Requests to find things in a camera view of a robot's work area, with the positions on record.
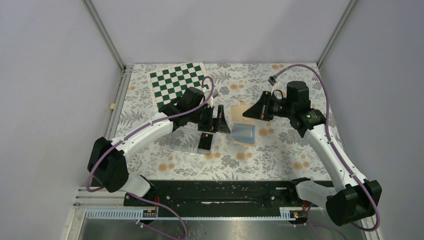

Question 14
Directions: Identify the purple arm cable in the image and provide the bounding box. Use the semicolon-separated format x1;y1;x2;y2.
85;76;216;240
268;63;382;240

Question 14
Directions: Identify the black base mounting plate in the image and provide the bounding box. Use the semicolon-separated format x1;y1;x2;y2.
144;180;309;214

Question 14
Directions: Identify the stack of credit cards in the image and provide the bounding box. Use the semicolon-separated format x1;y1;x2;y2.
198;132;214;151

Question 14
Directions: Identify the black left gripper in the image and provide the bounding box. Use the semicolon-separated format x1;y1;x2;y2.
189;104;230;134

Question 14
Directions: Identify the aluminium frame rail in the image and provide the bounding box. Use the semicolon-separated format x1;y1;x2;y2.
73;0;134;208

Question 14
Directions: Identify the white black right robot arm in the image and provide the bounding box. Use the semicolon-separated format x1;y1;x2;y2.
242;81;382;226

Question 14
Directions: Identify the white slotted cable duct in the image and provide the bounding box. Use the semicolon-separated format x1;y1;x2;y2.
85;207;297;222

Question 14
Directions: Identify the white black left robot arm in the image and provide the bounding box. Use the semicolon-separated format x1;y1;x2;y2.
87;87;231;206

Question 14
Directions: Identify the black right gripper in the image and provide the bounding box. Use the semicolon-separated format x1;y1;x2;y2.
243;91;295;122

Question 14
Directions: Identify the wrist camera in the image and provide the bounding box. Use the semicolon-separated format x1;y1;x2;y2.
204;90;219;107
268;75;285;95

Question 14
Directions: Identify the green white checkerboard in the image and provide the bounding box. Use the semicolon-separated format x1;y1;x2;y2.
147;62;211;109

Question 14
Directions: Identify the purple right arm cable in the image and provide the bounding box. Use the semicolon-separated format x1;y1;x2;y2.
268;63;382;240

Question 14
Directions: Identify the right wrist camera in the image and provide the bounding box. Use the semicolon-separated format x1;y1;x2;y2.
268;75;285;95

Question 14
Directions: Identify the beige leather card holder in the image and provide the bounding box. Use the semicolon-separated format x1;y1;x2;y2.
230;104;256;147

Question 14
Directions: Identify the clear plastic card box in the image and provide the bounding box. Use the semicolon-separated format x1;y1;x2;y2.
168;128;215;155

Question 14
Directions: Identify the floral patterned table mat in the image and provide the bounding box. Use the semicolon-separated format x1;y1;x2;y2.
126;63;330;181

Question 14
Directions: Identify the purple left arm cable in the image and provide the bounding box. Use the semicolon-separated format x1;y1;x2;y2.
85;76;216;240

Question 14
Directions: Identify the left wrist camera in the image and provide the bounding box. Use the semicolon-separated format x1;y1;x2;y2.
204;90;219;107

